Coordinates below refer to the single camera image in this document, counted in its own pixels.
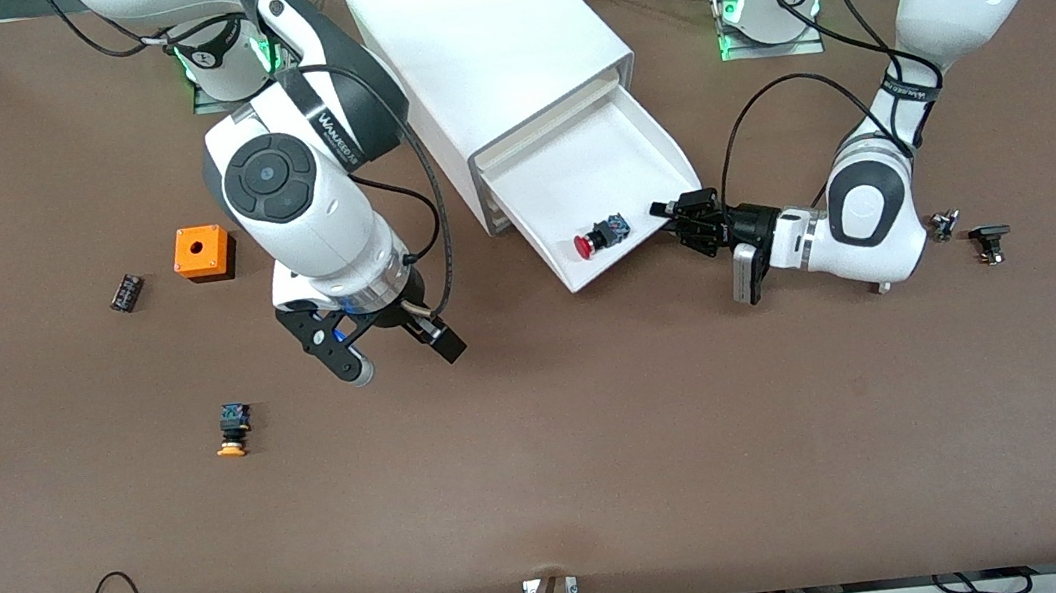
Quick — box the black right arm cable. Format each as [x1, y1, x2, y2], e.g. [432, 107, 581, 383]
[288, 47, 463, 338]

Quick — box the small black electronic component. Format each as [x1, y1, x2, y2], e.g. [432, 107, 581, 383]
[107, 272, 149, 314]

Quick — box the white pull-out drawer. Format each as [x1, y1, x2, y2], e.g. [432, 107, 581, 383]
[474, 78, 714, 303]

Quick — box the orange push button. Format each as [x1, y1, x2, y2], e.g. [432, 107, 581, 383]
[211, 401, 256, 460]

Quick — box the red push button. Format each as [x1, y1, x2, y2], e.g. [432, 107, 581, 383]
[571, 212, 635, 261]

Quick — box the orange button enclosure box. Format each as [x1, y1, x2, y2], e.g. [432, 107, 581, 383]
[169, 222, 238, 285]

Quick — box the white drawer cabinet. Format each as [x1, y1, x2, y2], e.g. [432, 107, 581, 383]
[345, 0, 655, 252]

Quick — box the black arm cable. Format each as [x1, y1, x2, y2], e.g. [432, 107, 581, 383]
[707, 60, 924, 213]
[288, 47, 463, 338]

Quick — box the black switch contact block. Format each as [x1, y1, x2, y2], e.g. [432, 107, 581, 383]
[968, 222, 1016, 269]

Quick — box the small silver metal fitting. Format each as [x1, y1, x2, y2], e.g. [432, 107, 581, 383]
[927, 208, 963, 245]

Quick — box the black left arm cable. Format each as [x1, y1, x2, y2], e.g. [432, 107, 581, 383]
[707, 60, 924, 213]

